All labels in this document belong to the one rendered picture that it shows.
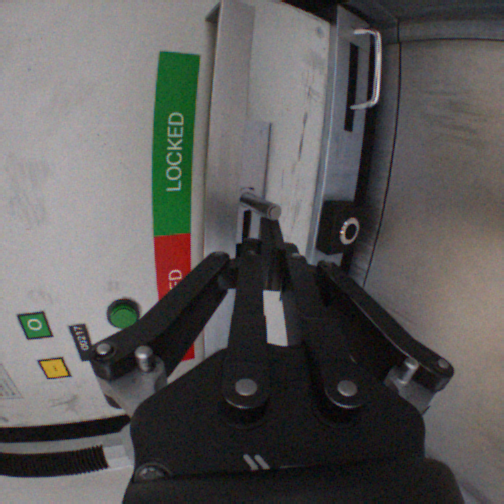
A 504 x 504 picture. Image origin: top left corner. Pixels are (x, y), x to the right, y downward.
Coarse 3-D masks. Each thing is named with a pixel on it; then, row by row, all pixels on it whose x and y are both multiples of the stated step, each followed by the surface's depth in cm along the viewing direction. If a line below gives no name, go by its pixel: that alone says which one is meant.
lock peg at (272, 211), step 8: (240, 192) 24; (248, 192) 24; (240, 200) 24; (248, 200) 23; (256, 200) 22; (264, 200) 21; (240, 208) 25; (248, 208) 23; (256, 208) 22; (264, 208) 21; (272, 208) 20; (280, 208) 21; (264, 216) 21; (272, 216) 21
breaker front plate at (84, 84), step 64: (0, 0) 6; (64, 0) 10; (128, 0) 12; (192, 0) 15; (256, 0) 17; (0, 64) 10; (64, 64) 13; (128, 64) 15; (256, 64) 20; (320, 64) 23; (0, 128) 12; (64, 128) 15; (128, 128) 17; (256, 128) 22; (320, 128) 26; (0, 192) 14; (64, 192) 17; (128, 192) 20; (192, 192) 22; (256, 192) 25; (0, 256) 15; (64, 256) 19; (128, 256) 22; (192, 256) 25; (0, 320) 17; (64, 320) 20; (64, 384) 22
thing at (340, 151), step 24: (336, 24) 20; (360, 24) 21; (336, 48) 21; (360, 48) 22; (336, 72) 22; (360, 72) 24; (336, 96) 24; (360, 96) 25; (336, 120) 25; (360, 120) 26; (336, 144) 26; (360, 144) 28; (336, 168) 27; (336, 192) 29; (312, 216) 30; (312, 240) 30; (312, 264) 31
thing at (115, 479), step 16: (0, 480) 16; (16, 480) 17; (32, 480) 19; (48, 480) 20; (64, 480) 21; (80, 480) 22; (96, 480) 23; (112, 480) 24; (128, 480) 27; (0, 496) 14; (16, 496) 16; (32, 496) 18; (48, 496) 19; (64, 496) 21; (80, 496) 22; (96, 496) 23; (112, 496) 24
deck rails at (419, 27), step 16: (384, 0) 16; (400, 0) 15; (416, 0) 14; (432, 0) 13; (448, 0) 11; (464, 0) 10; (480, 0) 9; (496, 0) 7; (400, 16) 18; (416, 16) 17; (432, 16) 15; (448, 16) 14; (464, 16) 12; (480, 16) 11; (496, 16) 9; (400, 32) 20; (416, 32) 18; (432, 32) 16; (448, 32) 15; (464, 32) 13; (480, 32) 12; (496, 32) 10; (464, 496) 15
